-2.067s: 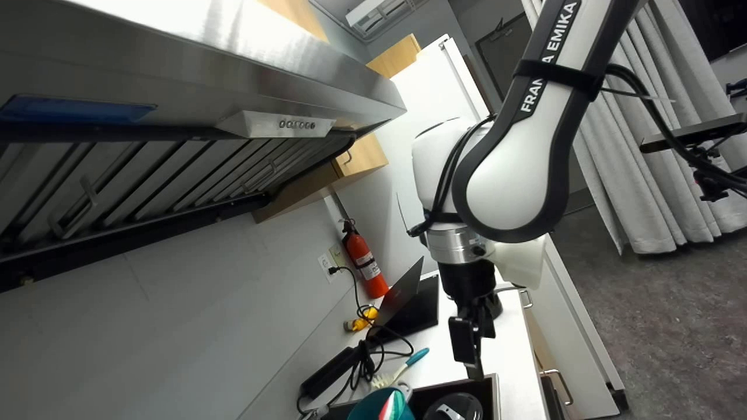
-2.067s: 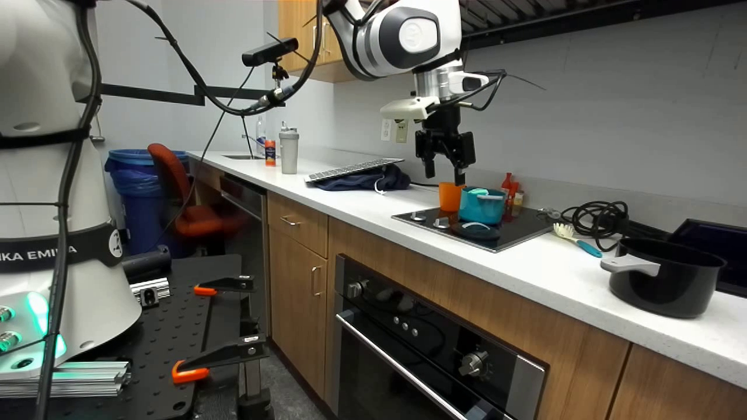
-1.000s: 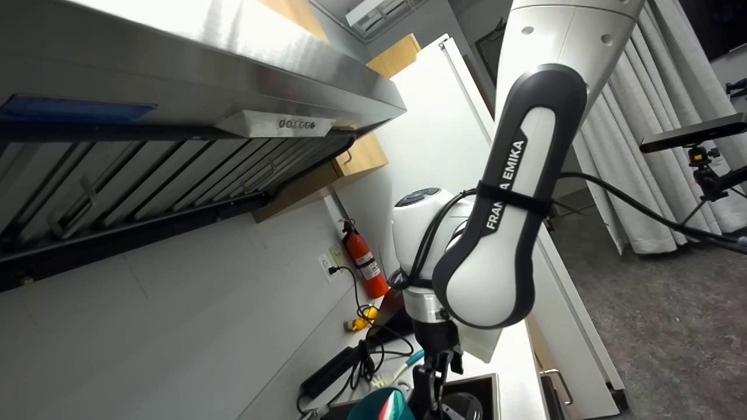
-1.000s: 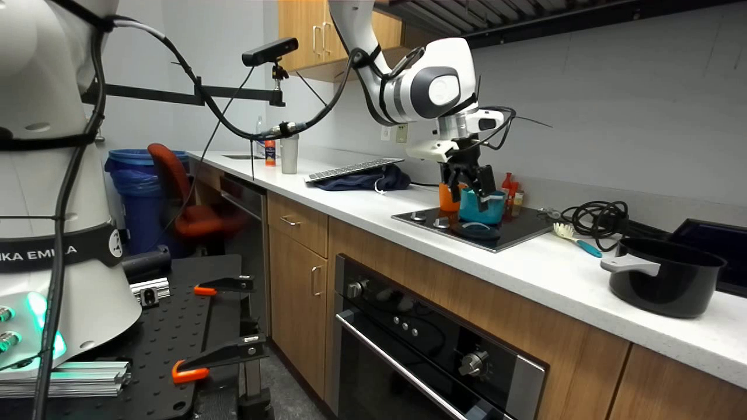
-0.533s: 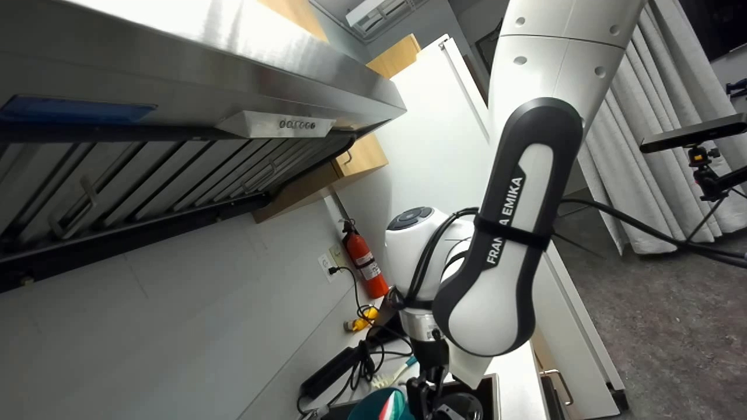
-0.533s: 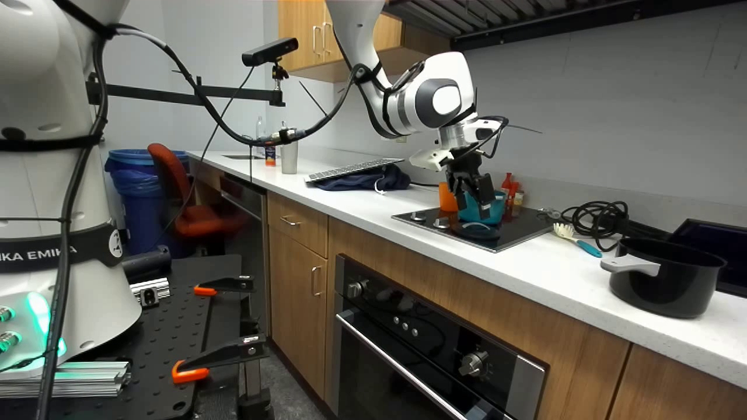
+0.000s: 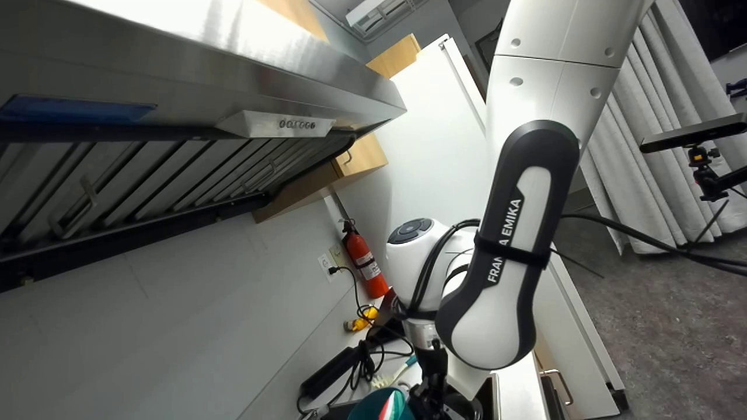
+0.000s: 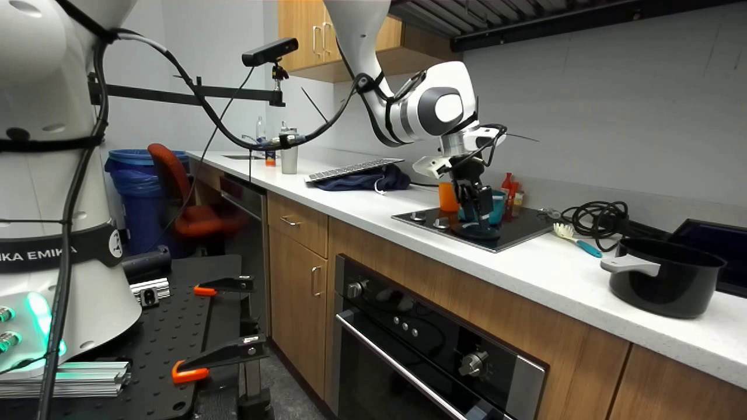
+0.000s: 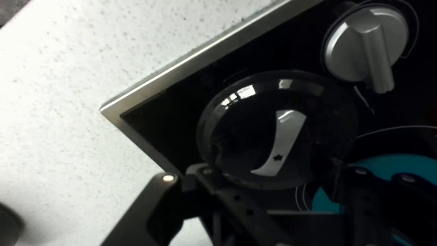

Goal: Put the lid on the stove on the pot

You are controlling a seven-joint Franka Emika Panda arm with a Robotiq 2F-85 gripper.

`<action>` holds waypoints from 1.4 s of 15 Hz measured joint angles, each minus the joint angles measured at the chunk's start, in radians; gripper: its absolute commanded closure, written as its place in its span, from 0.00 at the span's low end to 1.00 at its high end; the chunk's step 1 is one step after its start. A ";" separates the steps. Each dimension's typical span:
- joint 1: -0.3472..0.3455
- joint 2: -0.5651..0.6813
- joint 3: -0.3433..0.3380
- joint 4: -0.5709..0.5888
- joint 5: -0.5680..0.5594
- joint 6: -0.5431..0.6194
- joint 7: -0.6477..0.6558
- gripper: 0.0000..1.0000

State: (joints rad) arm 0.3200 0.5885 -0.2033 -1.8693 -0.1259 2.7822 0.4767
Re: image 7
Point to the stainless steel range hood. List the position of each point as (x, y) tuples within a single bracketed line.
[(195, 53)]

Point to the white ceiling vent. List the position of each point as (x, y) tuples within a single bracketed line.
[(374, 13)]

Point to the teal pot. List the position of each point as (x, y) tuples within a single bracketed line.
[(382, 406)]

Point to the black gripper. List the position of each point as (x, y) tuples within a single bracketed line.
[(436, 373)]

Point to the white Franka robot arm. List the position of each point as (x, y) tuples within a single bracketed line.
[(537, 78)]

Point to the white wall outlet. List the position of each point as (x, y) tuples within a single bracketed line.
[(330, 260)]

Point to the red fire extinguisher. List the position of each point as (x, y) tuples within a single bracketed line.
[(362, 260)]

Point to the yellow plug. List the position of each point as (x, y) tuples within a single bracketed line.
[(361, 321)]

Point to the black camera stand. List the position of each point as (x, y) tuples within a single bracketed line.
[(702, 130)]

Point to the black power strip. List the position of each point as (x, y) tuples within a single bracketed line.
[(328, 377)]

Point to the white curtains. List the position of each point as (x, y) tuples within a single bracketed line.
[(661, 116)]

